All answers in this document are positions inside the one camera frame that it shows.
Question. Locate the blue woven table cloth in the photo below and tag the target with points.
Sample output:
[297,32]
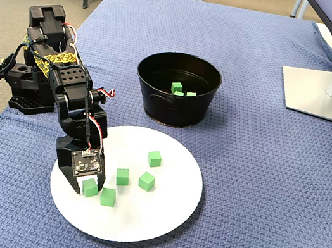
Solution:
[240,175]

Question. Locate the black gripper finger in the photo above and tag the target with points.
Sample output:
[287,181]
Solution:
[100,183]
[72,182]

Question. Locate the white round plate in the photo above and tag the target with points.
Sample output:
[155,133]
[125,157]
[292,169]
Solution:
[152,218]

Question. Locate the grey metal table legs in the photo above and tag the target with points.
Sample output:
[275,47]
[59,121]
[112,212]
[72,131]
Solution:
[295,7]

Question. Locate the black metal bucket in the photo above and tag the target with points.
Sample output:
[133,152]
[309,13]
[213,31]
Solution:
[187,111]

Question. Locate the green cube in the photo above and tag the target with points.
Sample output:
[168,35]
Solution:
[178,93]
[146,181]
[154,158]
[108,197]
[190,94]
[122,176]
[89,188]
[176,87]

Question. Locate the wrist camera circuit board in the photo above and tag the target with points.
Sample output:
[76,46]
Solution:
[87,164]

